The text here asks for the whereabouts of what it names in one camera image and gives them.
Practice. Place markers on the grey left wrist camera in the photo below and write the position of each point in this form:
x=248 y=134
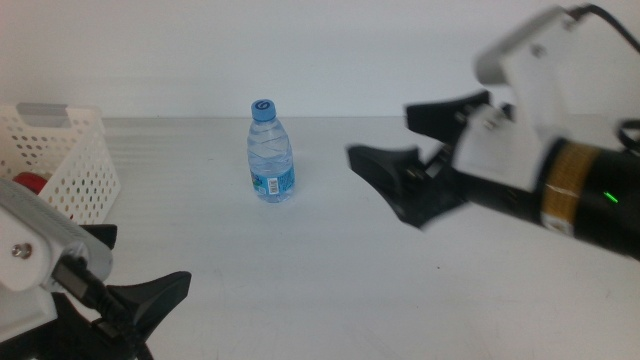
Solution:
x=60 y=225

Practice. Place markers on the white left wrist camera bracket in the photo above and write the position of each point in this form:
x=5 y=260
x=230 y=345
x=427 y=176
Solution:
x=15 y=310

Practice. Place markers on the clear water bottle blue cap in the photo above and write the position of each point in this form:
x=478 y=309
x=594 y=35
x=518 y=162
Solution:
x=270 y=155

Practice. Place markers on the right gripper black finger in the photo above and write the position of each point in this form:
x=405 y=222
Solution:
x=385 y=170
x=445 y=117

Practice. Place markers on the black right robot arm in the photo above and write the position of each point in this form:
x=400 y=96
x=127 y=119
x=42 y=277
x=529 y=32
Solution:
x=600 y=200

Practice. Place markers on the red soda can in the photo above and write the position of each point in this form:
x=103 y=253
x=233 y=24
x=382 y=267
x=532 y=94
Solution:
x=30 y=182

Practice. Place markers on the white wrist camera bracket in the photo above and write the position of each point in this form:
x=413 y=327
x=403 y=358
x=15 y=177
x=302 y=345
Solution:
x=15 y=310
x=575 y=80

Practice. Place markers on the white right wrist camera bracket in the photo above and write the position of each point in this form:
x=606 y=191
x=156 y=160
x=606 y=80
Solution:
x=575 y=80

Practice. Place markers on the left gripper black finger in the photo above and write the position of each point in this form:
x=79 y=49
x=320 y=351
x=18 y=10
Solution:
x=105 y=234
x=155 y=300

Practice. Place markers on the white perforated plastic basket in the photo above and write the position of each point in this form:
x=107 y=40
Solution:
x=111 y=172

